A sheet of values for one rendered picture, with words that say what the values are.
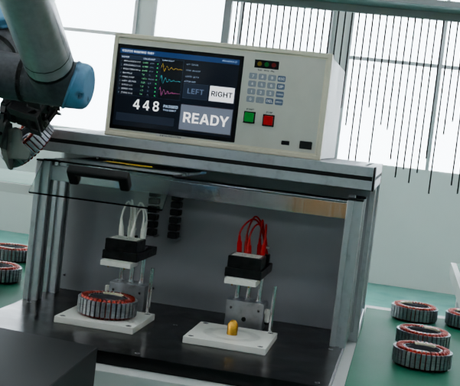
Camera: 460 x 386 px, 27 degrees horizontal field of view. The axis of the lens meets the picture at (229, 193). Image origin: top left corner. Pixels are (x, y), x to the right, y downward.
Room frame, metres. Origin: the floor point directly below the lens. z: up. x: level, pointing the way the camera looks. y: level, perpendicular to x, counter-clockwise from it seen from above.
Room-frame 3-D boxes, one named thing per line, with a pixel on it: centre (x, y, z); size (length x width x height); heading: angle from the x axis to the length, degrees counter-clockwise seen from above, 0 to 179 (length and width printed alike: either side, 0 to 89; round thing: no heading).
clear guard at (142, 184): (1.79, 0.20, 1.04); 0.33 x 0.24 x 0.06; 170
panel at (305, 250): (2.01, 0.04, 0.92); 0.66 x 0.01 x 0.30; 80
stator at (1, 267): (2.17, 0.51, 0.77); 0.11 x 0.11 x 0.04
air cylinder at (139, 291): (1.93, 0.18, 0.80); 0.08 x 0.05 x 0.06; 80
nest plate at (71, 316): (1.78, 0.20, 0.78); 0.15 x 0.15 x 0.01; 80
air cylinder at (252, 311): (1.88, -0.06, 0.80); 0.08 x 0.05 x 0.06; 80
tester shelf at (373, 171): (2.08, 0.03, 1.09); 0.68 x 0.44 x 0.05; 80
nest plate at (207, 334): (1.74, -0.03, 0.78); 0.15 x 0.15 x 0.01; 80
